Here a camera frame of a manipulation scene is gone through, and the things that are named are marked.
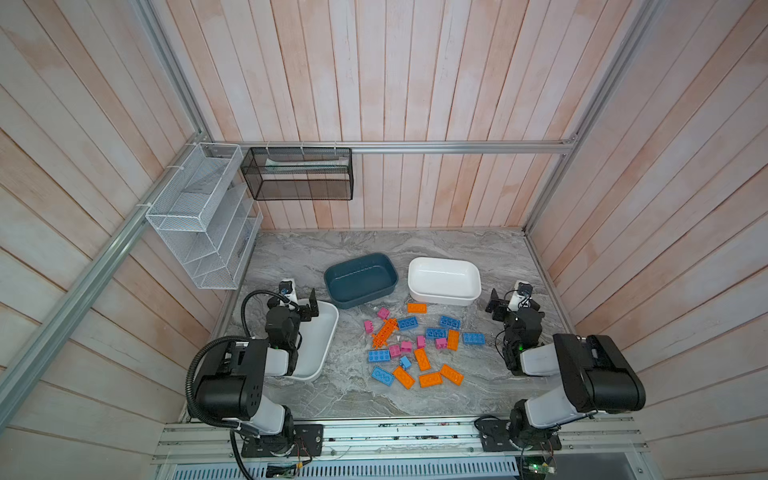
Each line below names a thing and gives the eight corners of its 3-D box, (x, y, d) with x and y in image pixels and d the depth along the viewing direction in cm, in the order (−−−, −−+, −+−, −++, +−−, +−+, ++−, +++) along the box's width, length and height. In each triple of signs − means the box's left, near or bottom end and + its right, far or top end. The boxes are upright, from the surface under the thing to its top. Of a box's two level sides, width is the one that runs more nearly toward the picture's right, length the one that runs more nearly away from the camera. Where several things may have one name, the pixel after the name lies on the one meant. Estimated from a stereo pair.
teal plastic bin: (341, 318, 98) (339, 308, 92) (322, 276, 109) (319, 265, 104) (402, 292, 104) (403, 281, 99) (378, 255, 115) (378, 243, 110)
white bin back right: (409, 307, 101) (411, 297, 95) (406, 264, 112) (407, 253, 107) (481, 307, 101) (486, 297, 95) (470, 264, 112) (474, 253, 107)
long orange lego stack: (368, 342, 92) (368, 339, 90) (388, 318, 98) (389, 314, 96) (380, 352, 90) (380, 349, 88) (400, 326, 96) (401, 323, 94)
